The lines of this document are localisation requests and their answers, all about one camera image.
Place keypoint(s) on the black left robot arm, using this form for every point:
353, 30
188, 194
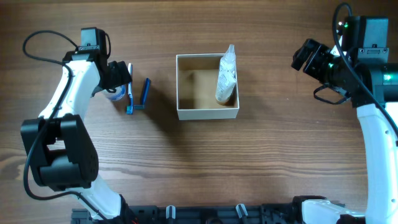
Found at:
61, 157

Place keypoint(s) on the white cream tube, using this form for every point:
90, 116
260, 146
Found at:
226, 80

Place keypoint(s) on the blue disposable razor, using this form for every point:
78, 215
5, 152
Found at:
144, 95

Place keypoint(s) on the blue white toothbrush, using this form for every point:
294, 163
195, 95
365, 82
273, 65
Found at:
130, 107

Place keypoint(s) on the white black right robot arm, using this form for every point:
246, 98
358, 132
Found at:
357, 68

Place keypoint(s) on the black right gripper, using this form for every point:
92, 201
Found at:
319, 53

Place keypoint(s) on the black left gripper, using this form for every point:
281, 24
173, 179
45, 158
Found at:
120, 74

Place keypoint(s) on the dark blue spray bottle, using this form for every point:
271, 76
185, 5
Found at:
230, 54

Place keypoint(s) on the white cardboard box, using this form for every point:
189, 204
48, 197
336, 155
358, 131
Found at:
197, 76

